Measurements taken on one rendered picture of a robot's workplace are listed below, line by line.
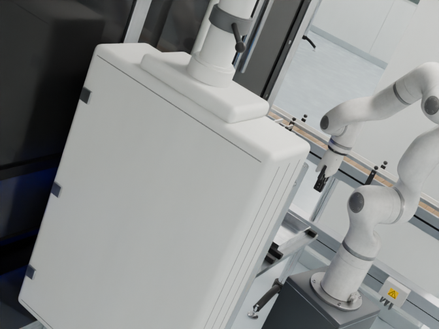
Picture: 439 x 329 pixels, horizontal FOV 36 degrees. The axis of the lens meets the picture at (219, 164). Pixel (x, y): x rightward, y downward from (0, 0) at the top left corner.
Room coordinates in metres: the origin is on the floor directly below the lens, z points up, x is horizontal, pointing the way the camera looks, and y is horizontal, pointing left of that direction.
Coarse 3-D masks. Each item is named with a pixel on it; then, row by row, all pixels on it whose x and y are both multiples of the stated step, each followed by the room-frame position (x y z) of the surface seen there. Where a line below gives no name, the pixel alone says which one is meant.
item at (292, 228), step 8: (288, 216) 2.32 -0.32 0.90; (288, 224) 2.30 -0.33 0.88; (296, 224) 2.30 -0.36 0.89; (304, 224) 2.29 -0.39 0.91; (280, 232) 2.21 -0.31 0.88; (288, 232) 2.23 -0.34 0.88; (296, 232) 2.26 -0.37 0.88; (304, 232) 2.24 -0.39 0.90; (280, 240) 2.15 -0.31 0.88; (288, 240) 2.11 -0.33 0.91; (296, 240) 2.20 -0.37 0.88; (280, 248) 2.07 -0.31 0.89
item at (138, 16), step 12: (144, 0) 1.60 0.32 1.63; (132, 12) 1.58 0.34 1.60; (144, 12) 1.61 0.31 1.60; (132, 24) 1.58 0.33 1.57; (132, 36) 1.60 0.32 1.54; (60, 156) 1.48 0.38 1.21; (0, 168) 1.32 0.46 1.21; (12, 168) 1.34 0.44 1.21; (24, 168) 1.38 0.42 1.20; (36, 168) 1.41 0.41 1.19; (36, 228) 1.47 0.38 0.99; (0, 240) 1.37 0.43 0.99
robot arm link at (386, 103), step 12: (372, 96) 2.16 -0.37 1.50; (384, 96) 2.11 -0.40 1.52; (396, 96) 2.08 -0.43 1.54; (336, 108) 2.16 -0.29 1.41; (348, 108) 2.14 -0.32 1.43; (360, 108) 2.13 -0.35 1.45; (372, 108) 2.13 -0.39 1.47; (384, 108) 2.11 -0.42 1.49; (396, 108) 2.10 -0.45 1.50; (324, 120) 2.18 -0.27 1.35; (336, 120) 2.14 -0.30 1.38; (348, 120) 2.12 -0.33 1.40; (360, 120) 2.12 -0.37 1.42; (372, 120) 2.13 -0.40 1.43; (324, 132) 2.17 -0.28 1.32; (336, 132) 2.16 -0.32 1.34
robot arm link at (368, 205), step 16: (368, 192) 1.93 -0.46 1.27; (384, 192) 1.96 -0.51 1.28; (352, 208) 1.93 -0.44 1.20; (368, 208) 1.90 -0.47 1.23; (384, 208) 1.92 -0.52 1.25; (352, 224) 1.96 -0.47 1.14; (368, 224) 1.90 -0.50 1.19; (352, 240) 1.95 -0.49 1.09; (368, 240) 1.93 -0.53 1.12; (368, 256) 1.94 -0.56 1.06
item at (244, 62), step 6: (270, 0) 2.05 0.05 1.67; (270, 6) 2.05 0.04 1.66; (264, 12) 2.05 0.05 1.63; (264, 18) 2.05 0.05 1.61; (258, 24) 2.05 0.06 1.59; (258, 30) 2.05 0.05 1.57; (252, 36) 2.05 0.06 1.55; (258, 36) 2.05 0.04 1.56; (252, 42) 2.05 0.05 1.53; (252, 48) 2.05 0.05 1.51; (246, 54) 2.05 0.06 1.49; (240, 60) 2.06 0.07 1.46; (246, 60) 2.05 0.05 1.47; (240, 66) 2.05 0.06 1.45; (246, 66) 2.05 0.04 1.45
